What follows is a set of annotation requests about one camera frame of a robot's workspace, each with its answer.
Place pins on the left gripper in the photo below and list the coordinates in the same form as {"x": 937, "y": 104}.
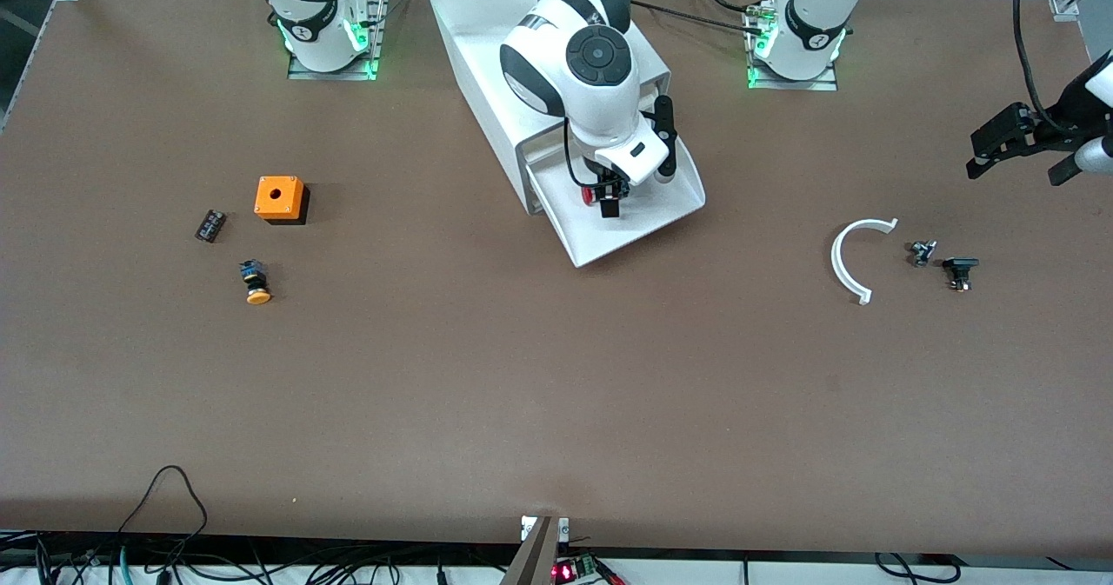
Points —
{"x": 1059, "y": 122}

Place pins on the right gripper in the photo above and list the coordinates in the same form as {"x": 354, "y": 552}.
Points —
{"x": 610, "y": 194}

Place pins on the red push button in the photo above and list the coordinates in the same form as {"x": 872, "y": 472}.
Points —
{"x": 589, "y": 194}

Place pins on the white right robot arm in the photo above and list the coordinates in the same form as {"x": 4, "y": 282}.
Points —
{"x": 600, "y": 55}

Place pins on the white drawer cabinet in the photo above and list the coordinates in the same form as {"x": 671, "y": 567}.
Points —
{"x": 469, "y": 37}

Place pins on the yellow push button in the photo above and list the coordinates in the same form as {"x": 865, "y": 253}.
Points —
{"x": 256, "y": 294}

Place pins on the small chrome metal fitting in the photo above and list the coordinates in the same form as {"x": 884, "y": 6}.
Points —
{"x": 922, "y": 253}

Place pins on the white semicircular plastic clamp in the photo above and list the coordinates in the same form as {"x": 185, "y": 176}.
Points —
{"x": 837, "y": 259}

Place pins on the electronics board with red light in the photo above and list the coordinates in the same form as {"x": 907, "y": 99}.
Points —
{"x": 574, "y": 570}

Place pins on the small black electronic component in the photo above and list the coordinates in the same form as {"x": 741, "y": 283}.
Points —
{"x": 210, "y": 225}

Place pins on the black switch component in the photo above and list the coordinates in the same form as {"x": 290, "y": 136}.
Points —
{"x": 960, "y": 264}

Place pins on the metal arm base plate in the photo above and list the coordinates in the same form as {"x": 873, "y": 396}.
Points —
{"x": 330, "y": 72}
{"x": 791, "y": 84}

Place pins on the orange button enclosure box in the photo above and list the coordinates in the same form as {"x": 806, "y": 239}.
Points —
{"x": 278, "y": 196}

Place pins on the aluminium strut bracket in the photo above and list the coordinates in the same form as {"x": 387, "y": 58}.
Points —
{"x": 535, "y": 550}

